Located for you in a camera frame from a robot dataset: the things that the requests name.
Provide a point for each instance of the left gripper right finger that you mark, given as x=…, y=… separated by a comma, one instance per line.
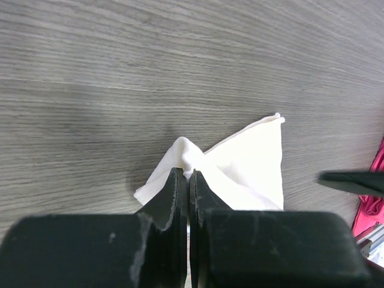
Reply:
x=230, y=248

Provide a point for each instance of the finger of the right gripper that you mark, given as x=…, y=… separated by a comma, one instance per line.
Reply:
x=356, y=182

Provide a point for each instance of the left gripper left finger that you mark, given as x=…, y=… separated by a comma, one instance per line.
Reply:
x=145, y=249

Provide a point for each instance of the white cloth napkin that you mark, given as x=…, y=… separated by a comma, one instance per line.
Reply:
x=243, y=170

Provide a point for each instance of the aluminium front rail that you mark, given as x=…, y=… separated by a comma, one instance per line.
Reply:
x=370, y=239

